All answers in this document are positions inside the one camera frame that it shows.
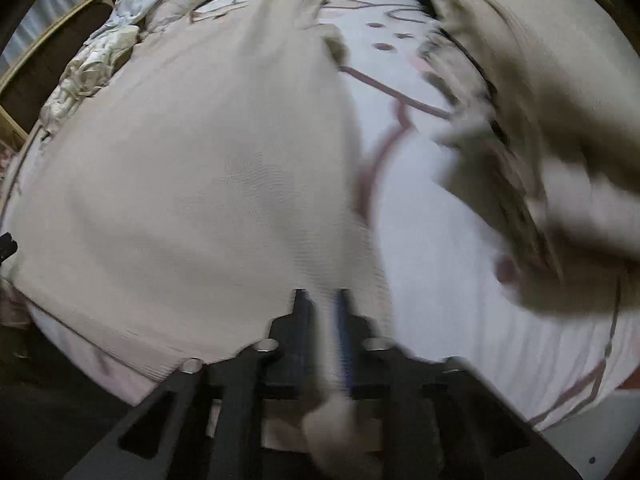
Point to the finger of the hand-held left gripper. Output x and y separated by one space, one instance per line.
7 247

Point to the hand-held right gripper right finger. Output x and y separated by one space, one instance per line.
345 337

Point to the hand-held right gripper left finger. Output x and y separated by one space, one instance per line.
300 332

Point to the beige waffle zip jacket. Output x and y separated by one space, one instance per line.
200 185

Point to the wooden bedside shelf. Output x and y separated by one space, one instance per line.
20 85

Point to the cream floral garment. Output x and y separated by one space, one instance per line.
85 75

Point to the white printed folded garment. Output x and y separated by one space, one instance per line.
480 170

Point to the white curtain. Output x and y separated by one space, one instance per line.
45 12

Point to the cream folded garment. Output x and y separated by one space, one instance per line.
575 110

